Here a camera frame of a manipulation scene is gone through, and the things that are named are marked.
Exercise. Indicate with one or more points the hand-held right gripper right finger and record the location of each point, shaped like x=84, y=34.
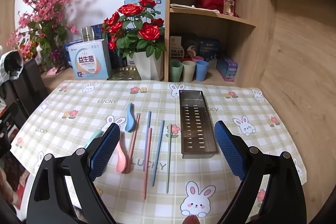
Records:
x=229, y=150

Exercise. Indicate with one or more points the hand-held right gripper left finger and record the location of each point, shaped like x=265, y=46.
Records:
x=103, y=151

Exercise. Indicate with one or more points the green spoon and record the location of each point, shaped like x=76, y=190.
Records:
x=94, y=136

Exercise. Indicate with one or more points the pink spoon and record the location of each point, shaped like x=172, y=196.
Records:
x=122, y=158

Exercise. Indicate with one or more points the perforated metal utensil tray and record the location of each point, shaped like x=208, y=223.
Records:
x=197, y=129

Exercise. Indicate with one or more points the blue spoon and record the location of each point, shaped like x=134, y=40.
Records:
x=130, y=123

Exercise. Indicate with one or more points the blue chopstick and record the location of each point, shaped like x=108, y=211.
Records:
x=158, y=150
x=149, y=119

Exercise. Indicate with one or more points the green chopstick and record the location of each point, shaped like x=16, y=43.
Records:
x=169, y=161

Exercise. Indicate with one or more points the person's right hand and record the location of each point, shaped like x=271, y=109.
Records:
x=192, y=220

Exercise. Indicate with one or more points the plaid bunny print table mat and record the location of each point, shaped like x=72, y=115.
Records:
x=78, y=98

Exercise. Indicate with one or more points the purple box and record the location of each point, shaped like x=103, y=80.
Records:
x=227, y=69

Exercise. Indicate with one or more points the gold tin lid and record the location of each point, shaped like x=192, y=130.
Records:
x=126, y=73

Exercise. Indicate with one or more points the blue cup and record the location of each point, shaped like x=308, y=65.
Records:
x=202, y=70

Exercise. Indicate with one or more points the beige cup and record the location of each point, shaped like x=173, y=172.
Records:
x=189, y=71

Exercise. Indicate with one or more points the white and blue box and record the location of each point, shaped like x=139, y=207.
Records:
x=89, y=61

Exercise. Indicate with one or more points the white labelled box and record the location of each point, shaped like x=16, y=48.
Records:
x=131, y=61

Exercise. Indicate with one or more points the green cup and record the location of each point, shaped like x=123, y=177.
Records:
x=176, y=71

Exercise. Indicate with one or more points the white faceted flower pot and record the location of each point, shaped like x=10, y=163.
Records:
x=148, y=66

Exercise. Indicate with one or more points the pink cup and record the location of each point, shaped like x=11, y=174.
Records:
x=198, y=58

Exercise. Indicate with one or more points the black chair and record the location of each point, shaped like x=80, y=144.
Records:
x=25, y=90

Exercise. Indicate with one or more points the dark blue box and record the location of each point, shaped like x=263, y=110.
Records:
x=208, y=49

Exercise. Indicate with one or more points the dark picture box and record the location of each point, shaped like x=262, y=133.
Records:
x=191, y=47

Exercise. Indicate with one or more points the wooden shelf unit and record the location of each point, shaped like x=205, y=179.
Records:
x=252, y=37

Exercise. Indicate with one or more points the white snack box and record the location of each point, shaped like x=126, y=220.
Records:
x=176, y=47

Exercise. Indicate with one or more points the metal cup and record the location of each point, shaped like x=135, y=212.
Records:
x=88, y=33

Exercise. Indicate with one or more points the grey cloth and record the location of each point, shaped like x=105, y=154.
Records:
x=10, y=66

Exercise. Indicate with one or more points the red rose plant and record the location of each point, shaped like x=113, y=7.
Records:
x=136, y=29

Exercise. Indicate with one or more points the clear glass bottle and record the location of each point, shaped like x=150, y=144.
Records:
x=228, y=6

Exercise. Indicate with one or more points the white folded cloth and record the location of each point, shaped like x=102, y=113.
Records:
x=189, y=7

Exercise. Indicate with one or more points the large light blue box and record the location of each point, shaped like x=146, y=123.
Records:
x=131, y=1

